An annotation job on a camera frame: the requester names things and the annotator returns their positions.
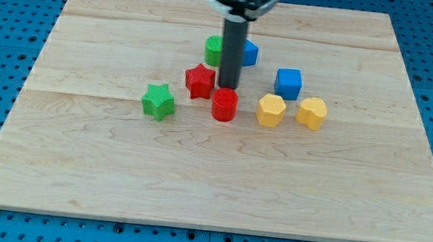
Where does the green star block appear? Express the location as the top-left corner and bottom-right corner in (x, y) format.
(141, 83), (176, 122)

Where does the red cylinder block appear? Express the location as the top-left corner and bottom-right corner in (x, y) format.
(211, 88), (238, 122)

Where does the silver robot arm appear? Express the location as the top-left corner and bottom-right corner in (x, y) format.
(208, 0), (281, 90)

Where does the light wooden board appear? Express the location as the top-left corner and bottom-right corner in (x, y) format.
(0, 0), (433, 242)

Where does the blue cube block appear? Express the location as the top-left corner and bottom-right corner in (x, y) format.
(273, 68), (303, 101)

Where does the blue pentagon block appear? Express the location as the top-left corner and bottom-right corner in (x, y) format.
(242, 39), (259, 67)

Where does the yellow heart block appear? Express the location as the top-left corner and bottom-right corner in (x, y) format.
(295, 97), (327, 131)

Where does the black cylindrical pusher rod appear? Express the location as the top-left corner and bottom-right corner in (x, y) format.
(217, 19), (249, 90)

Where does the green cylinder block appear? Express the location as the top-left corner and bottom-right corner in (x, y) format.
(204, 35), (223, 67)

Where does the red star block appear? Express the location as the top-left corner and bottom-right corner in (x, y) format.
(185, 64), (216, 99)

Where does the yellow hexagon block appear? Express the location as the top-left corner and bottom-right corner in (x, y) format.
(256, 94), (286, 128)

